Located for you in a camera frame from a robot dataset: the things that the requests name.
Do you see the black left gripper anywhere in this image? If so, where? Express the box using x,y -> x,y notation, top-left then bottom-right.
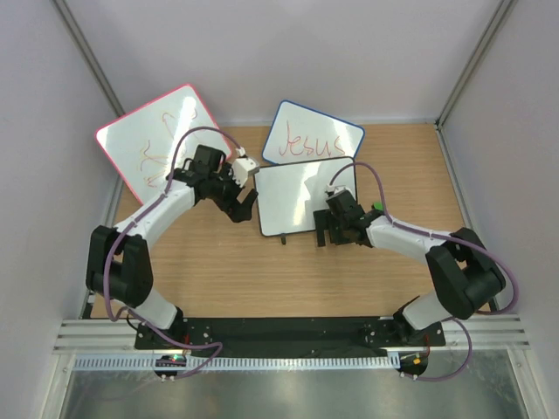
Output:
208,164 -> 257,223

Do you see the black framed whiteboard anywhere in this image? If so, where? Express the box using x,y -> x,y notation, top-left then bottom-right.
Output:
254,157 -> 356,237

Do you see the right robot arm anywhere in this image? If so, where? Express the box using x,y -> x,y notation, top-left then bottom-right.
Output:
314,187 -> 506,346

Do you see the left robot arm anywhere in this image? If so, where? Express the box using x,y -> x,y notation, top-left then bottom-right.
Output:
86,145 -> 259,349

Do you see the blue framed whiteboard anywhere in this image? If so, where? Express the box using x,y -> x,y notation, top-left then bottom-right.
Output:
262,100 -> 365,165

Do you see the pink framed whiteboard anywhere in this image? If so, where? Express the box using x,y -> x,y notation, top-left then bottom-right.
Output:
95,84 -> 234,204

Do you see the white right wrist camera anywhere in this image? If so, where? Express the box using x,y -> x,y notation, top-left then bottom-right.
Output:
325,184 -> 349,199

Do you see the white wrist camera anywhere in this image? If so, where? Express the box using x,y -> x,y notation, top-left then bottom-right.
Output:
231,155 -> 260,188
325,184 -> 349,199

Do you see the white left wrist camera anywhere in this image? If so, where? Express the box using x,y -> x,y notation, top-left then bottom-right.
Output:
231,155 -> 260,188

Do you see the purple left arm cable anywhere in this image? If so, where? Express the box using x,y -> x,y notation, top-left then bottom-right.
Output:
103,126 -> 245,377

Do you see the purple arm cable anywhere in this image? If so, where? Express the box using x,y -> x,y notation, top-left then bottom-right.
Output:
327,161 -> 521,381
103,126 -> 245,377

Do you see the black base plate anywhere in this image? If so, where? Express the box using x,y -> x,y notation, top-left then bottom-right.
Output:
134,316 -> 446,351

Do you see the slotted cable duct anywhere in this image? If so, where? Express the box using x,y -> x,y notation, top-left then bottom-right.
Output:
73,353 -> 400,373

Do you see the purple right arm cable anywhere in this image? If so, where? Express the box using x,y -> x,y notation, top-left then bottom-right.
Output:
327,161 -> 521,381

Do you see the aluminium frame rail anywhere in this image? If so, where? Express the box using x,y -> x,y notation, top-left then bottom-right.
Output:
52,317 -> 141,355

